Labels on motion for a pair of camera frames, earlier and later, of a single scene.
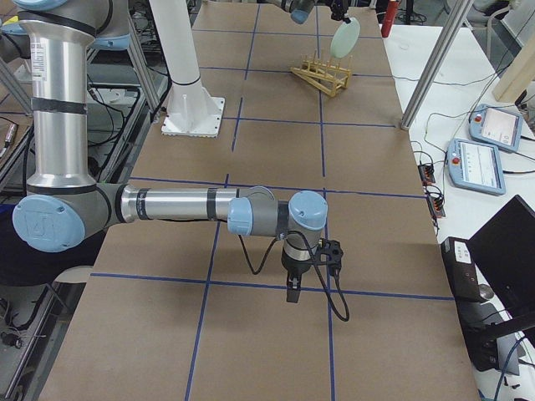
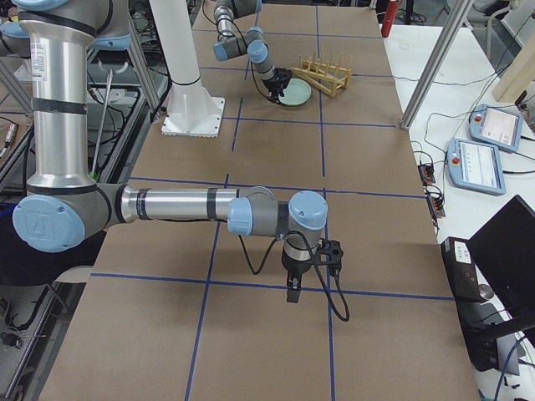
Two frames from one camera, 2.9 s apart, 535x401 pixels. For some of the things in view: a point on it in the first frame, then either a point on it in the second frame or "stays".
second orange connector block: [436, 205] stays
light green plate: [345, 38] -> [297, 93]
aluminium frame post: [436, 62] stays
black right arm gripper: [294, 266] stays
